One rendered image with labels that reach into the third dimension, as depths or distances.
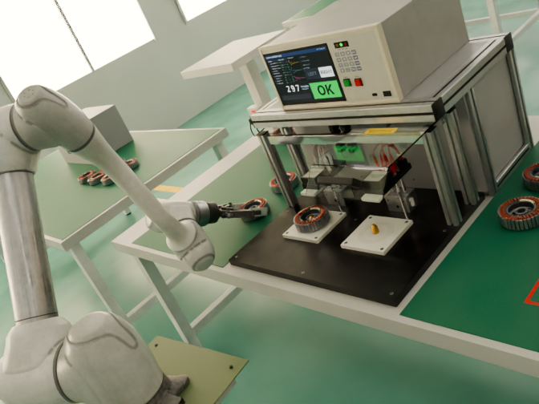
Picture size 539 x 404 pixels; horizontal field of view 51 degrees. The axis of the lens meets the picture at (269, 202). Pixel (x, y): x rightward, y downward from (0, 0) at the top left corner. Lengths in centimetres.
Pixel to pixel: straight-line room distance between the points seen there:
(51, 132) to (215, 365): 70
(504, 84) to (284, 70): 62
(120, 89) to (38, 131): 495
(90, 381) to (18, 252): 37
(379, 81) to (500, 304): 61
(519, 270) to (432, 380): 93
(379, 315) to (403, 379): 91
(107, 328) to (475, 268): 86
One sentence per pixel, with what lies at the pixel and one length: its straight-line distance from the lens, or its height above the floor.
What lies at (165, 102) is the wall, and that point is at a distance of 668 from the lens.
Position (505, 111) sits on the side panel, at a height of 92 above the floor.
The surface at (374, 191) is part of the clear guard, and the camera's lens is 130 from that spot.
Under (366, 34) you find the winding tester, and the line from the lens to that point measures 146.
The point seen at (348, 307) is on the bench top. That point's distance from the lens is 144.
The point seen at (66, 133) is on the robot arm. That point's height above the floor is 137.
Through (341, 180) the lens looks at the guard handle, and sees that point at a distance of 132.
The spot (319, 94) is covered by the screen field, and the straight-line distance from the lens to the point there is 164.
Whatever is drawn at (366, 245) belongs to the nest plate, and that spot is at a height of 78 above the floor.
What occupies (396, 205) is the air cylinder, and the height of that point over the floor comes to 79.
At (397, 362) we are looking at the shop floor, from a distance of 234.
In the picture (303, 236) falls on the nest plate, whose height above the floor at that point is 78.
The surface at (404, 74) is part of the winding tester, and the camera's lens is 152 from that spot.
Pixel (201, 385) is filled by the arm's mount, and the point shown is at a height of 75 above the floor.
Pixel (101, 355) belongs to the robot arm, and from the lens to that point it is 132.
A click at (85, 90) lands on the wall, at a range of 625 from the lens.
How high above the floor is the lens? 162
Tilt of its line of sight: 25 degrees down
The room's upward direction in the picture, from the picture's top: 24 degrees counter-clockwise
